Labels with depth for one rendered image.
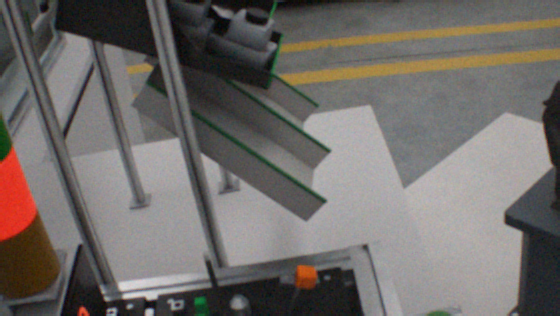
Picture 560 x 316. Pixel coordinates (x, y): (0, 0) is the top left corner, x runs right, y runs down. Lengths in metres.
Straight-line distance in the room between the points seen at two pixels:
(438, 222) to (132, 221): 0.54
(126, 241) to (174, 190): 0.16
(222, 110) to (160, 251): 0.29
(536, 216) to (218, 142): 0.40
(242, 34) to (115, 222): 0.55
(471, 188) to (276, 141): 0.37
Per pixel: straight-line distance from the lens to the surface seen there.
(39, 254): 0.49
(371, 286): 0.88
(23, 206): 0.47
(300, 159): 1.05
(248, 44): 0.86
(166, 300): 0.91
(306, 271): 0.74
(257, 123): 1.03
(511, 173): 1.26
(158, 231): 1.23
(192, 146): 0.88
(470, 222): 1.14
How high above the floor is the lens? 1.55
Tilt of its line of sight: 30 degrees down
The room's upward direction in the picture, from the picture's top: 10 degrees counter-clockwise
